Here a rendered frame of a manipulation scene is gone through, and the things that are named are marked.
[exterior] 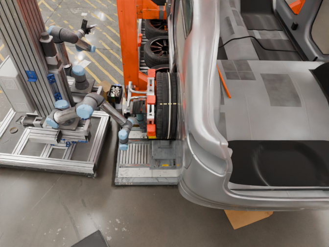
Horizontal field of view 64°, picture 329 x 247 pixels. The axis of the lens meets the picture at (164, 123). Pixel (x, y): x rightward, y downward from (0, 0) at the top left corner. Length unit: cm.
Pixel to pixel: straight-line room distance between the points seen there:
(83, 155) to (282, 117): 212
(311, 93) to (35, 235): 306
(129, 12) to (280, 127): 170
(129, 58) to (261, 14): 254
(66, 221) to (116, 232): 53
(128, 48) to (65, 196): 172
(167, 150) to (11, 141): 182
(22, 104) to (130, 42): 119
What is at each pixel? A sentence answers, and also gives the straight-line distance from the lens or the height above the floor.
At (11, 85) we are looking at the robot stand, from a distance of 272.
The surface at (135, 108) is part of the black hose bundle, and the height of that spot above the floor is 101.
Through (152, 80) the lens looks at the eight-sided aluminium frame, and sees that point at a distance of 252.
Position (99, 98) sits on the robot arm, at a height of 124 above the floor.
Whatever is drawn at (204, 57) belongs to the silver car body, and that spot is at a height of 175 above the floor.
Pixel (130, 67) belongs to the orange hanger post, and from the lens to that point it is 283.
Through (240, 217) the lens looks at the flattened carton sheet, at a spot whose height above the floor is 1.
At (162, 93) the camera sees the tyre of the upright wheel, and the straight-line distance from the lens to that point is 235.
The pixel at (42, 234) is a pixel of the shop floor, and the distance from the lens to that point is 307.
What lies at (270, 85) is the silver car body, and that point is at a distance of 284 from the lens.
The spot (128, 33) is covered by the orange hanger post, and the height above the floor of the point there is 141.
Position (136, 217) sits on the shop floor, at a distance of 294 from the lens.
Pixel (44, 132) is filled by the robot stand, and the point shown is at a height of 74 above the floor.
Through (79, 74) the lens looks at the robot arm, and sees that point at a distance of 283.
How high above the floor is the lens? 275
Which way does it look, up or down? 50 degrees down
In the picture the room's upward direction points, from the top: 4 degrees clockwise
